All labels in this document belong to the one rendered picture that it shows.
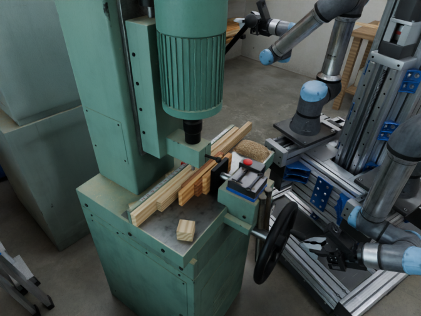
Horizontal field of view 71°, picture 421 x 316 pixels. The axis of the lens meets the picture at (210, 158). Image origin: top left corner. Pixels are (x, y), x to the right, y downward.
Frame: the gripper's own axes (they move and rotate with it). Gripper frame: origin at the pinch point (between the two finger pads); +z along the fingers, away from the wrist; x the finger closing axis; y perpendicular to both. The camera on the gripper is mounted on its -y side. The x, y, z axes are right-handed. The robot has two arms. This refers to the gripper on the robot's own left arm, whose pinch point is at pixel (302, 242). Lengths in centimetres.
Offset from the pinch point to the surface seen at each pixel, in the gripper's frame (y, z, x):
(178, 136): -51, 23, -10
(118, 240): -22, 57, -32
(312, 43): -24, 104, 333
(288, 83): 9, 135, 296
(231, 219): -21.5, 12.0, -14.9
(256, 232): -13.4, 7.6, -11.2
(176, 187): -37.0, 24.6, -19.2
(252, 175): -32.0, 4.3, -6.0
